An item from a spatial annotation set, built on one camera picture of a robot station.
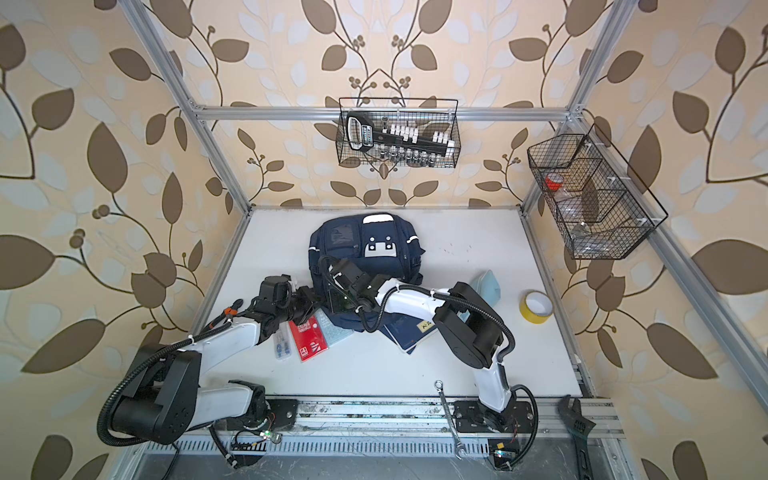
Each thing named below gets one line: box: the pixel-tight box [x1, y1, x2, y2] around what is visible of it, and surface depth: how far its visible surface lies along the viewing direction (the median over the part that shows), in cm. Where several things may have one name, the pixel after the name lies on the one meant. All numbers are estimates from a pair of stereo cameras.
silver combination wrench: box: [434, 380, 465, 460], surface depth 72 cm
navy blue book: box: [379, 312, 437, 354], surface depth 88 cm
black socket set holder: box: [346, 112, 455, 167], surface depth 87 cm
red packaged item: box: [288, 315, 329, 362], surface depth 90 cm
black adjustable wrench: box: [558, 395, 597, 480], surface depth 73 cm
